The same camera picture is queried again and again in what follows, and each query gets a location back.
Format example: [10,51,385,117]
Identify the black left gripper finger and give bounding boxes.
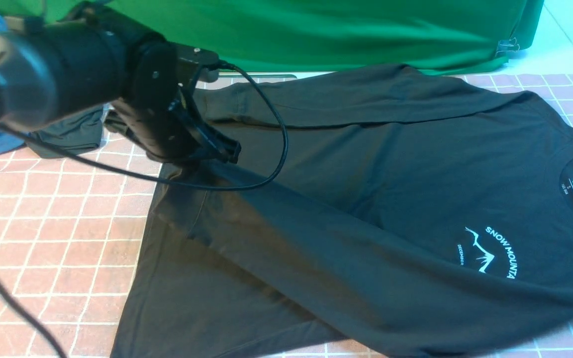
[177,99,241,164]

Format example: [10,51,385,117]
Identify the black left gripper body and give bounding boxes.
[113,41,201,166]

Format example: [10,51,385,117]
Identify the dark gray long-sleeve shirt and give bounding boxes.
[110,64,573,358]

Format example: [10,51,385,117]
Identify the dark green crumpled garment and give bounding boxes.
[28,105,108,155]

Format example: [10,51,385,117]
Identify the pink checkered tablecloth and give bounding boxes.
[0,74,573,358]

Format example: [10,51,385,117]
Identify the metal binder clip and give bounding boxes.
[495,38,520,57]

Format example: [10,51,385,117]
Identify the green backdrop cloth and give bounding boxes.
[0,0,545,77]

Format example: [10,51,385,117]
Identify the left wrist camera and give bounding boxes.
[173,43,220,87]

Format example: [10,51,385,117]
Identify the black camera cable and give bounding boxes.
[0,60,289,358]

